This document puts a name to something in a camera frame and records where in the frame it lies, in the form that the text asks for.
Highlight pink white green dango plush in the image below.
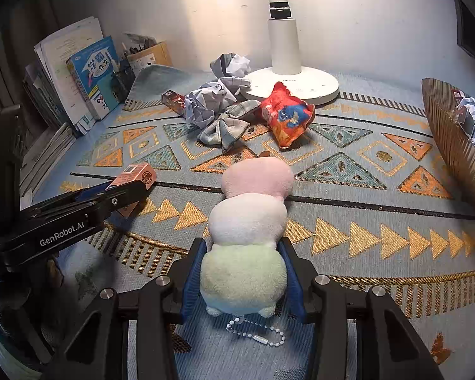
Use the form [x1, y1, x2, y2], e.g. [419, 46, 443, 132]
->
[199, 156, 295, 347]

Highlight amber ribbed glass bowl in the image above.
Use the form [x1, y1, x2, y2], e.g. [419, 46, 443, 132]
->
[421, 78, 475, 219]

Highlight grey plaid bow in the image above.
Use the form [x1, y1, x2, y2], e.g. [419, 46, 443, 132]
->
[198, 100, 262, 153]

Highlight black mesh pen holder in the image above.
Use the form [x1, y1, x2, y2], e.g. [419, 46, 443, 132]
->
[110, 41, 137, 101]

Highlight cardboard box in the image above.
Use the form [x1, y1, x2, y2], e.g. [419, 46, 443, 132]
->
[124, 32, 173, 78]

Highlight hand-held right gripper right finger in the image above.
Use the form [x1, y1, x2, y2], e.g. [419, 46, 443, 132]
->
[278, 237, 446, 380]

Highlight small orange carton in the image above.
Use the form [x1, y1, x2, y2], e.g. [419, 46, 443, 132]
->
[105, 162, 158, 218]

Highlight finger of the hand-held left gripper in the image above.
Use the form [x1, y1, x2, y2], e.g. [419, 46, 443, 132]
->
[0, 183, 148, 264]
[22, 182, 116, 221]

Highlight white desk lamp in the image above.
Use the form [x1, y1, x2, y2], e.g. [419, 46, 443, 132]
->
[241, 0, 340, 107]

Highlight stack of grey workbooks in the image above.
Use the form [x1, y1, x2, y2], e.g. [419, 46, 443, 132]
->
[22, 61, 82, 139]

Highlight red snack bag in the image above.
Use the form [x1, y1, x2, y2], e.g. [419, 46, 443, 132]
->
[260, 81, 316, 150]

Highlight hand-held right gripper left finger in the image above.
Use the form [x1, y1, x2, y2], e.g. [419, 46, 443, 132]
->
[41, 237, 207, 380]

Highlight patterned blue mat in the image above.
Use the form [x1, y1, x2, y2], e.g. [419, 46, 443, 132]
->
[32, 65, 475, 380]

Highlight small red brown box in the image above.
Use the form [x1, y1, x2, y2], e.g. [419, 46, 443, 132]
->
[161, 90, 187, 115]

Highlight person's left forearm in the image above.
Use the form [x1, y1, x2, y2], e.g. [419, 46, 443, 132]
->
[0, 273, 48, 375]

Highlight white paper booklets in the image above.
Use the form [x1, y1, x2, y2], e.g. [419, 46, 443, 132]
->
[34, 16, 105, 88]

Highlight flat pile of papers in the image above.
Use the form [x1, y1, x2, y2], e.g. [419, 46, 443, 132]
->
[19, 123, 78, 200]

